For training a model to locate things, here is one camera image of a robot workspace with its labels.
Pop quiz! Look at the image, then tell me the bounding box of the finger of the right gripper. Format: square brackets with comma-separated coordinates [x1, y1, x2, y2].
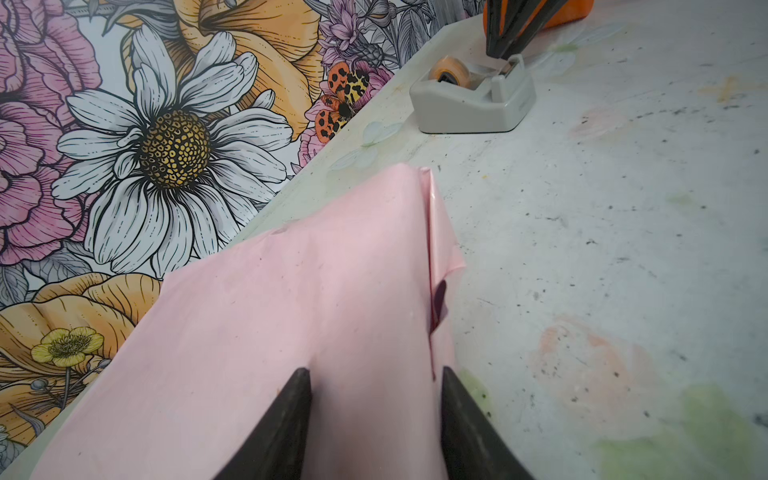
[500, 0, 567, 58]
[484, 0, 510, 59]

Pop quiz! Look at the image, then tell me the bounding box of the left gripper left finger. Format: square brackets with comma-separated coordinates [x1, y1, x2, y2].
[215, 368, 312, 480]

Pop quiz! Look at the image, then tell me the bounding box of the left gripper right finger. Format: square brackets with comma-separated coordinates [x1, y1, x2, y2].
[441, 366, 534, 480]

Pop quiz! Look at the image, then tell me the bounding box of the purple wrapping paper sheet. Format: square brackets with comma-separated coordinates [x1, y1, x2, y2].
[33, 164, 463, 479]

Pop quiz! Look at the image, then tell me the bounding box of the orange bottle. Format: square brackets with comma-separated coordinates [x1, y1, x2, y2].
[482, 0, 594, 35]

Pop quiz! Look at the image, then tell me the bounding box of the grey tape dispenser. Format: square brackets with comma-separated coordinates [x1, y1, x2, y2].
[409, 54, 536, 134]

